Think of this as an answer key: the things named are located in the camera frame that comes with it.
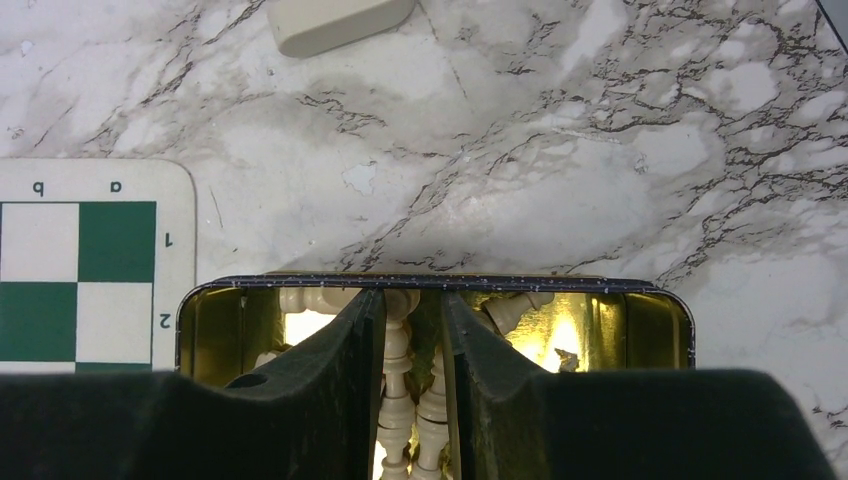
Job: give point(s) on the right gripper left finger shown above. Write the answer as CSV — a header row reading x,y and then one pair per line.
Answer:
x,y
308,414

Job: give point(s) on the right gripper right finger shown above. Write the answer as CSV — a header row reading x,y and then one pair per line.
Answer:
x,y
627,424

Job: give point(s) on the pile of light chess pieces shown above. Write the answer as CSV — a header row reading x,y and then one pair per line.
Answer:
x,y
539,327

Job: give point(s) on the gold tin with light pieces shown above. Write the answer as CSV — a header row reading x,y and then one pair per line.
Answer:
x,y
618,323

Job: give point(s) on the green white chess board mat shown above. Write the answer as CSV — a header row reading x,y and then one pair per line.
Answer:
x,y
96,257

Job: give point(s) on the beige stapler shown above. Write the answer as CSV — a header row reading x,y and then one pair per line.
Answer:
x,y
304,28

